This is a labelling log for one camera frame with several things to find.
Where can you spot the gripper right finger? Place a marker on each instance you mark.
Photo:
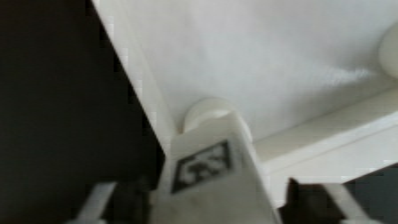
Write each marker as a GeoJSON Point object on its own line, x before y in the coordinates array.
{"type": "Point", "coordinates": [321, 204]}

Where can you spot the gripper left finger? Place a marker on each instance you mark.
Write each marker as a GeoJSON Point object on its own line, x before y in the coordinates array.
{"type": "Point", "coordinates": [119, 203]}

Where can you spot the white table leg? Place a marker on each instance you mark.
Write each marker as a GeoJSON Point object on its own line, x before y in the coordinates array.
{"type": "Point", "coordinates": [213, 188]}

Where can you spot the white square tabletop tray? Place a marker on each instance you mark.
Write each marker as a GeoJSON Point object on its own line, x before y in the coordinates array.
{"type": "Point", "coordinates": [280, 54]}

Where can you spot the white front fence bar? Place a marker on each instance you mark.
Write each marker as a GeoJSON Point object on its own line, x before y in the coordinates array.
{"type": "Point", "coordinates": [332, 161]}

